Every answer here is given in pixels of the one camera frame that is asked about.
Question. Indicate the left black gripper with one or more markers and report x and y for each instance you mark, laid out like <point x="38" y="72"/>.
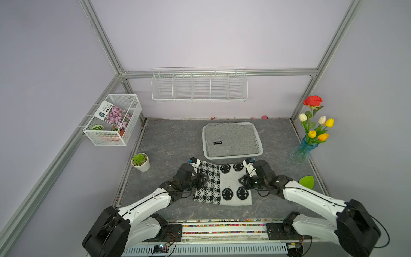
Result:
<point x="200" y="182"/>

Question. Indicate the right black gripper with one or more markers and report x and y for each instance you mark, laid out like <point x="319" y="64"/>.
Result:
<point x="245" y="182"/>

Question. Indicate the houndstooth and circle pattern scarf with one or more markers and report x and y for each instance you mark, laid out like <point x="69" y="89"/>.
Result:
<point x="223" y="187"/>

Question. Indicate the white plastic perforated basket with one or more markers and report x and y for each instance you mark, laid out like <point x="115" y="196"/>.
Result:
<point x="232" y="157"/>

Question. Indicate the grey scarf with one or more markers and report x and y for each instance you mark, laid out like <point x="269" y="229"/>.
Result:
<point x="231" y="139"/>

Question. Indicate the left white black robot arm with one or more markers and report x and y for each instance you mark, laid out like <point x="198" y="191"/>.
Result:
<point x="116" y="230"/>

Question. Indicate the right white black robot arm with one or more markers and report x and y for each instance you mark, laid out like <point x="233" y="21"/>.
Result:
<point x="347" y="224"/>

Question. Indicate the green leaf shaped spatula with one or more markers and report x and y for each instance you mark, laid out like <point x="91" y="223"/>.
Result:
<point x="308" y="182"/>

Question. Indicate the small potted green plant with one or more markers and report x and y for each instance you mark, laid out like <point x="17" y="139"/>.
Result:
<point x="141" y="162"/>

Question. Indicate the yellow tulip lower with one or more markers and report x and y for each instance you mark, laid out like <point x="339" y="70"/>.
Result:
<point x="312" y="134"/>

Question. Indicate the orange yellow tulip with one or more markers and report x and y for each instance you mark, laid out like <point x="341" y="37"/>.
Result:
<point x="323" y="137"/>

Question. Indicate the white tulip left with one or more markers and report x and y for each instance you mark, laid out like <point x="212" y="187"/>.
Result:
<point x="303" y="117"/>

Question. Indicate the white tulip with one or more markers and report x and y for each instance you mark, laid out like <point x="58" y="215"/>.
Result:
<point x="322" y="120"/>
<point x="303" y="117"/>

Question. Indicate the white tulip right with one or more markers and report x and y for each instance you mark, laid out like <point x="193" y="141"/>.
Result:
<point x="322" y="120"/>

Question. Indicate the yellow tulip upper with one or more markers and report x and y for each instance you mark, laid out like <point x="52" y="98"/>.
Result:
<point x="330" y="122"/>

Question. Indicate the red artificial rose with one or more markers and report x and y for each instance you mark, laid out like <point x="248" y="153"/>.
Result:
<point x="312" y="101"/>

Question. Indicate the flower picture seed packet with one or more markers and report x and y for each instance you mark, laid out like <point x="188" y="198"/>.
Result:
<point x="113" y="115"/>

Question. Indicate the green striped ball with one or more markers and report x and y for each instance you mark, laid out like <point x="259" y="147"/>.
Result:
<point x="98" y="127"/>

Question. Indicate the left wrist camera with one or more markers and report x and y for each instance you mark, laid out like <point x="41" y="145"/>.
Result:
<point x="194" y="162"/>

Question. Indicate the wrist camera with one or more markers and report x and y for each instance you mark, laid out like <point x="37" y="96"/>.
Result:
<point x="194" y="162"/>
<point x="248" y="163"/>

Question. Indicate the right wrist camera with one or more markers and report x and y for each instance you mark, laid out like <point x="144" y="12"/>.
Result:
<point x="248" y="163"/>

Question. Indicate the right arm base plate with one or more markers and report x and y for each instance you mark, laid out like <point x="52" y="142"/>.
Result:
<point x="280" y="232"/>

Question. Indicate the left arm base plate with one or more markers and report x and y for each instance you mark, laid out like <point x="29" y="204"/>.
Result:
<point x="169" y="233"/>

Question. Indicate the aluminium mounting rail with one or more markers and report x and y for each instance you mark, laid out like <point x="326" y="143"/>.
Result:
<point x="227" y="238"/>

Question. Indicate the white mesh wall box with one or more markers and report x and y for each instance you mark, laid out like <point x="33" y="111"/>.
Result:
<point x="113" y="136"/>

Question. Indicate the white wire wall shelf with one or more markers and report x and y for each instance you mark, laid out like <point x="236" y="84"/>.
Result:
<point x="199" y="84"/>

